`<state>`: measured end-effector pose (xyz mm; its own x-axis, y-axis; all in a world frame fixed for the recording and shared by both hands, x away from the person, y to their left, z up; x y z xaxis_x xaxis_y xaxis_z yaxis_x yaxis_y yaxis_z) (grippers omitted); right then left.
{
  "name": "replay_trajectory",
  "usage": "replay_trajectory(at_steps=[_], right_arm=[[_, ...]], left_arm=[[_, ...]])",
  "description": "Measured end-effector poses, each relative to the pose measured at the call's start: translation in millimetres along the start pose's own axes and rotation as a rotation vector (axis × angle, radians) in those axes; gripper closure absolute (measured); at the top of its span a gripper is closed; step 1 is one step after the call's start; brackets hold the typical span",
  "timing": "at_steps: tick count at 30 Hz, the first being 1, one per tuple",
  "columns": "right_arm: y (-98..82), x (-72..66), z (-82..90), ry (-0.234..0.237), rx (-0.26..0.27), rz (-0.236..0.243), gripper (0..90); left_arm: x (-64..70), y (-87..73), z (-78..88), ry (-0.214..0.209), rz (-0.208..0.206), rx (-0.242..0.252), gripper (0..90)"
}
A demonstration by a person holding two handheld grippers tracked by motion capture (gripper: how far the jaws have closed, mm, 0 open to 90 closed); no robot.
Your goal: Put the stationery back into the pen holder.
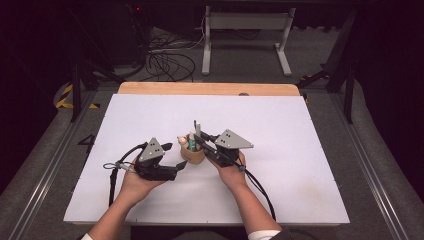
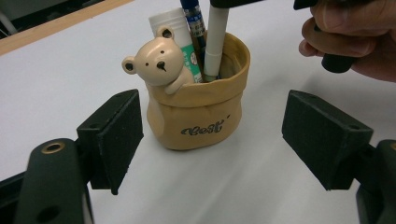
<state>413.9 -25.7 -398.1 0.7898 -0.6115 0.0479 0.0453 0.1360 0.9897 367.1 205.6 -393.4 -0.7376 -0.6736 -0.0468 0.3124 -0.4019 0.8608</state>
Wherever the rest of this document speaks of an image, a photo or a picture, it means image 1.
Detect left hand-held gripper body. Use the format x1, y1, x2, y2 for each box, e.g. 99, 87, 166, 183
134, 136, 179, 182

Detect black computer tower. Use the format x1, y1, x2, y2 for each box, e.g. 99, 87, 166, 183
99, 0, 152, 66

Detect person's left hand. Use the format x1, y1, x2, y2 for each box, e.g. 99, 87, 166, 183
120, 156, 168, 205

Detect white desk frame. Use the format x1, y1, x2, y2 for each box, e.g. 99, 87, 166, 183
201, 5, 297, 77

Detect bundle of black floor cables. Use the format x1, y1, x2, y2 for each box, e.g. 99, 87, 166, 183
144, 29, 206, 83

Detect person's right hand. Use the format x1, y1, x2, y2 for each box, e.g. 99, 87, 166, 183
213, 151, 250, 193

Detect black metal stand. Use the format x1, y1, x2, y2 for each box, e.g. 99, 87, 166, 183
64, 3, 148, 123
296, 8, 357, 125

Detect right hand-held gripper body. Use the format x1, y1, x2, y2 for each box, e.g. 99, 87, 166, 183
203, 128, 255, 168

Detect tan pen holder with bear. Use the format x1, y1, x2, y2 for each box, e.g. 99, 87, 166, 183
177, 134, 206, 166

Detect hand-held gripper cable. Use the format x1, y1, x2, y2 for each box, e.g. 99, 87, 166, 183
238, 163, 278, 222
102, 141, 149, 208

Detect right hand-held gripper cable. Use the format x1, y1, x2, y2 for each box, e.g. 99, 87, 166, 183
238, 163, 278, 222

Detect left hand-held gripper cable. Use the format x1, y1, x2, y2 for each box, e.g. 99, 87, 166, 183
102, 141, 149, 208

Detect person's right white sleeve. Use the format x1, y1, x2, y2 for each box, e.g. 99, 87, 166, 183
247, 229, 283, 240

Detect metal floor rail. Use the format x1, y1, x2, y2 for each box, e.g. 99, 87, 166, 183
329, 93, 412, 240
8, 89, 98, 240

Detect white foam board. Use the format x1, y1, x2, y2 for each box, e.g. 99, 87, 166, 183
63, 93, 351, 225

